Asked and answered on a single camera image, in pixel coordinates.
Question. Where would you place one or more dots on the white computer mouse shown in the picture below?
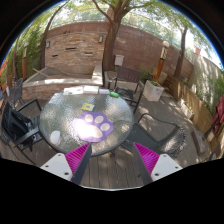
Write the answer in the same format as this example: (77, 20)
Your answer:
(55, 137)

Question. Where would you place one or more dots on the small white card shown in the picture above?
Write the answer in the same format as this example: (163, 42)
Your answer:
(104, 91)

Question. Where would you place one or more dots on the round glass patio table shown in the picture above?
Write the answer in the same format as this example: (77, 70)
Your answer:
(70, 121)

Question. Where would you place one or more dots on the black metal chair left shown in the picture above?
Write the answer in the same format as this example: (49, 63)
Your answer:
(28, 140)

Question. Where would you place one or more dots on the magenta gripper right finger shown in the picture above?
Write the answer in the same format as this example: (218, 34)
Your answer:
(153, 166)

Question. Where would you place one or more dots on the black metal chair far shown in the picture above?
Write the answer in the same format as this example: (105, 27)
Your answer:
(128, 86)

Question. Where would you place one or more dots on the stone raised planter bench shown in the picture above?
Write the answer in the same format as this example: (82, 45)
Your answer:
(45, 89)

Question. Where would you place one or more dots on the white paper sheet left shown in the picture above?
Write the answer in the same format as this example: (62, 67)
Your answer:
(73, 90)

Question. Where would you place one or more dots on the black metal chair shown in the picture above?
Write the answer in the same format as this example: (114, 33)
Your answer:
(28, 140)
(158, 135)
(128, 86)

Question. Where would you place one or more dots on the white square planter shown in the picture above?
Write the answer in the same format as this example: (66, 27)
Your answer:
(152, 92)

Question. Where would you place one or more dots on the wooden lamp post globe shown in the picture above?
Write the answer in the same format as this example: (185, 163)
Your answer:
(161, 60)

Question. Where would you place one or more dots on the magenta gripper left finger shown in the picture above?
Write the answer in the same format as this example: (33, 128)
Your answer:
(70, 166)

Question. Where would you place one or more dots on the black metal chair right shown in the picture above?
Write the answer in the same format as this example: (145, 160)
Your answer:
(158, 135)

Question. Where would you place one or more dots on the black bag on chair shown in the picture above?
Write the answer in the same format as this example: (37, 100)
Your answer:
(15, 124)

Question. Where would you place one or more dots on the purple paw-shaped mouse pad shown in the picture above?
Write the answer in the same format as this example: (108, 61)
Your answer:
(92, 126)

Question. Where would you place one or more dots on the large tree trunk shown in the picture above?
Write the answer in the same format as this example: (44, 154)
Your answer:
(119, 9)

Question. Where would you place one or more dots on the green small object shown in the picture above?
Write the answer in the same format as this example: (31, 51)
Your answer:
(113, 94)

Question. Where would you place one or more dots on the white book middle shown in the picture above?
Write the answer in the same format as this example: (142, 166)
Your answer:
(91, 89)

